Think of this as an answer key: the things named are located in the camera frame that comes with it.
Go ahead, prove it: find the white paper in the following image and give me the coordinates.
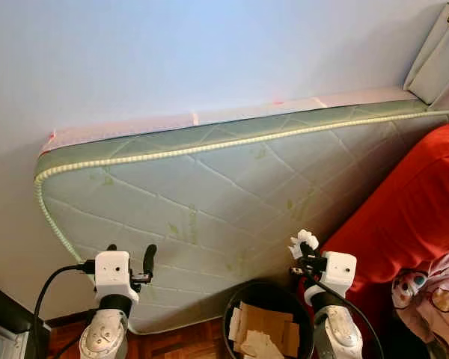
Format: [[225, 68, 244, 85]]
[[289, 229, 320, 255]]

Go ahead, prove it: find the pink cartoon print quilt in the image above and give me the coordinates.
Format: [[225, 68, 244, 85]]
[[391, 251, 449, 359]]

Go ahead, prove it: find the black round waste bin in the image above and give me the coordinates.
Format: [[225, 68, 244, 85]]
[[222, 280, 315, 359]]

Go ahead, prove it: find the brown cardboard piece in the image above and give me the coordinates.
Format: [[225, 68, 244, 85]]
[[238, 301, 302, 358]]

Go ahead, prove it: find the pale green quilted mattress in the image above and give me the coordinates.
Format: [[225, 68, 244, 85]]
[[34, 99, 449, 335]]

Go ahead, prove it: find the beige crumpled paper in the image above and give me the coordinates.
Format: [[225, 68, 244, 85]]
[[243, 331, 285, 359]]

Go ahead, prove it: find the dark wooden cabinet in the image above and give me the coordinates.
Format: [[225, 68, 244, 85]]
[[0, 279, 52, 359]]

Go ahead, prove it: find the grey cushion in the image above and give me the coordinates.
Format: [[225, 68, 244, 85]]
[[403, 2, 449, 105]]

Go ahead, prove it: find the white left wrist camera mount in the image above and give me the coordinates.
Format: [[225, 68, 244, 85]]
[[94, 251, 141, 306]]

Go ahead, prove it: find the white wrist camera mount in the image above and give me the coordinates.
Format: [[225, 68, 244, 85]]
[[94, 251, 141, 306], [305, 251, 358, 306]]

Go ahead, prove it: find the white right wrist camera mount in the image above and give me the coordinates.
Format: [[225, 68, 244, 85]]
[[305, 251, 358, 306]]

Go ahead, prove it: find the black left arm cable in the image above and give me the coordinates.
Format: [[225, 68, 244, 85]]
[[32, 260, 98, 359]]

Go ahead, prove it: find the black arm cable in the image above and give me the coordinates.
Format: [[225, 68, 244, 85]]
[[296, 258, 386, 359], [32, 260, 98, 359]]

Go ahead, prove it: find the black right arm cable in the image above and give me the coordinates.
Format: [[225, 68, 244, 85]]
[[296, 258, 386, 359]]

